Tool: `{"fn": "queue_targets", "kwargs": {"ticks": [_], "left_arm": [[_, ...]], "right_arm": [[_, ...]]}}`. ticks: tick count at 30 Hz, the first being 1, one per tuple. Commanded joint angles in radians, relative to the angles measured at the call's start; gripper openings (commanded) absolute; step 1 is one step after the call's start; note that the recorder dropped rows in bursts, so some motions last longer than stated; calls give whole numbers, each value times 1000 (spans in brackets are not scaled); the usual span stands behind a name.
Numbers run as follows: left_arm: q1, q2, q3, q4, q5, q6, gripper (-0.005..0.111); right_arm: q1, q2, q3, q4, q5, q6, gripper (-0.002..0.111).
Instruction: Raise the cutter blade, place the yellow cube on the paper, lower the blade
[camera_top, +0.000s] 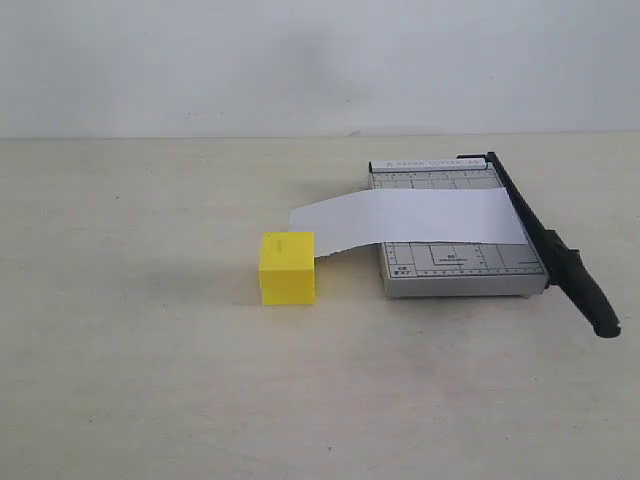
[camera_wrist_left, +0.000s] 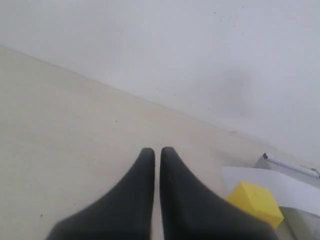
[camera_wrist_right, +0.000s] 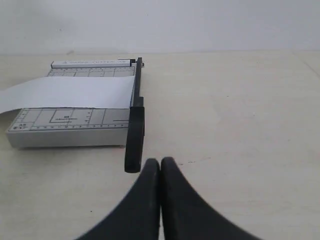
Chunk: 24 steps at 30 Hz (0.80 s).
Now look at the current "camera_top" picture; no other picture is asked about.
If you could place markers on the white paper strip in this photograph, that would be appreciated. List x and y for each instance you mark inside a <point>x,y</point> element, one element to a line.
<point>376,216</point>

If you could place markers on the black cutter blade arm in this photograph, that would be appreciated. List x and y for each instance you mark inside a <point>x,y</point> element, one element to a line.
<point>564,265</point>

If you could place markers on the yellow cube block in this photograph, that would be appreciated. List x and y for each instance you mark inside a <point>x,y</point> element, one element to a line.
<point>287,268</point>

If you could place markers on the grey paper cutter base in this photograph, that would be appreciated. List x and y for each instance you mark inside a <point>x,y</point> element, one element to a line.
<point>417,269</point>

